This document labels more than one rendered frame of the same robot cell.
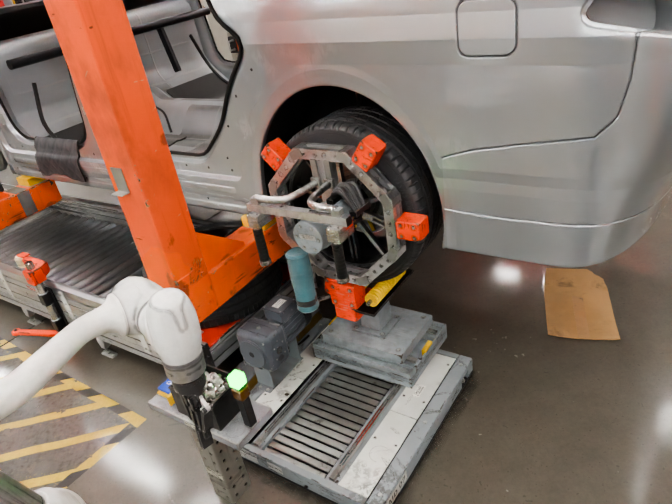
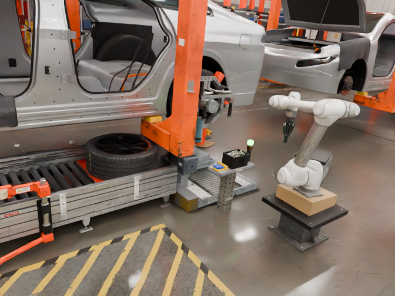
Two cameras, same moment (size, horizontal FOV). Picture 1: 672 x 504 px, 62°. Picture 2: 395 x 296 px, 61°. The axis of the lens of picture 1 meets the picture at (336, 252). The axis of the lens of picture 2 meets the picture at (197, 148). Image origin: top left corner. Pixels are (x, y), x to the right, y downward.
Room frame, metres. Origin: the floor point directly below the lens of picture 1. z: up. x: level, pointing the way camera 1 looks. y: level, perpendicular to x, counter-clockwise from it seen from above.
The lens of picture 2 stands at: (1.18, 3.29, 1.66)
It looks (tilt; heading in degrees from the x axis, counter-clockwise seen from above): 21 degrees down; 282
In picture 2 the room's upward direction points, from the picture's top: 6 degrees clockwise
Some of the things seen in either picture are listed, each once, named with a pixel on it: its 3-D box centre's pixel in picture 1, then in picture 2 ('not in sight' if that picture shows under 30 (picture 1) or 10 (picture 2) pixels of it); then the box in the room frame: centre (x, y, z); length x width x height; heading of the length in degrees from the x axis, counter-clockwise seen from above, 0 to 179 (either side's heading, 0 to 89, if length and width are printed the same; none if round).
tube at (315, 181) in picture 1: (284, 182); (204, 88); (1.83, 0.13, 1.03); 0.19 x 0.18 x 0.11; 142
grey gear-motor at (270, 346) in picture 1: (285, 336); (179, 164); (1.98, 0.28, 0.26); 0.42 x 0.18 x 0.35; 142
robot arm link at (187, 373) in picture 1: (184, 363); (291, 113); (1.00, 0.38, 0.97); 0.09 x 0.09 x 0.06
